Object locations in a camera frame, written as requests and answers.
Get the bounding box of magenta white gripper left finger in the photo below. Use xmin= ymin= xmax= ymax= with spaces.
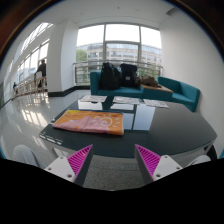
xmin=45 ymin=145 xmax=93 ymax=186

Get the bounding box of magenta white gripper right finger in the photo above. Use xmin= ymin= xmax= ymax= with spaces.
xmin=134 ymin=144 xmax=182 ymax=184

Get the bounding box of orange pink folded towel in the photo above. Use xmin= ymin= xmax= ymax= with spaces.
xmin=53 ymin=110 xmax=124 ymax=135

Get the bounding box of grey trouser knee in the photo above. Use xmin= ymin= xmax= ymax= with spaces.
xmin=13 ymin=145 xmax=45 ymax=169

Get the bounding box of right paper sheet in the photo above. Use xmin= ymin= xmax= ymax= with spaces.
xmin=143 ymin=99 xmax=169 ymax=109

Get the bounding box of paper sheet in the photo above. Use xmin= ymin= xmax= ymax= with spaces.
xmin=143 ymin=99 xmax=169 ymax=109
xmin=113 ymin=96 xmax=140 ymax=105
xmin=80 ymin=95 xmax=107 ymax=102

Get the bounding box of left paper sheet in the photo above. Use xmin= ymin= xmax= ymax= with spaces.
xmin=80 ymin=95 xmax=107 ymax=102

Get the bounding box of middle paper sheet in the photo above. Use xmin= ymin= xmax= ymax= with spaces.
xmin=113 ymin=96 xmax=140 ymax=105

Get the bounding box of teal armchair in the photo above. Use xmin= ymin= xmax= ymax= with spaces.
xmin=157 ymin=76 xmax=200 ymax=112

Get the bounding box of wooden side table top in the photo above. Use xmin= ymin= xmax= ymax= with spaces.
xmin=141 ymin=84 xmax=173 ymax=93

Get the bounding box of brown bag on side table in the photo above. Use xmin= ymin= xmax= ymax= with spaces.
xmin=135 ymin=75 xmax=160 ymax=88

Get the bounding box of teal sofa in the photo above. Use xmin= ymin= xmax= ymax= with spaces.
xmin=89 ymin=70 xmax=144 ymax=99

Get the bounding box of black backpack left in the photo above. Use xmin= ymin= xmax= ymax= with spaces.
xmin=100 ymin=62 xmax=120 ymax=90

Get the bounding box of black backpack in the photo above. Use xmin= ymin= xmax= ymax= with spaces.
xmin=100 ymin=62 xmax=120 ymax=90
xmin=120 ymin=63 xmax=137 ymax=87

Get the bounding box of balcony railing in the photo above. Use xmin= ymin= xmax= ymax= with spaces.
xmin=73 ymin=59 xmax=162 ymax=86

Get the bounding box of black backpack right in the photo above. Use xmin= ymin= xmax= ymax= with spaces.
xmin=120 ymin=63 xmax=137 ymax=87

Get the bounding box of person in dark clothes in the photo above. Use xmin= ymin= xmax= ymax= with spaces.
xmin=36 ymin=59 xmax=46 ymax=88

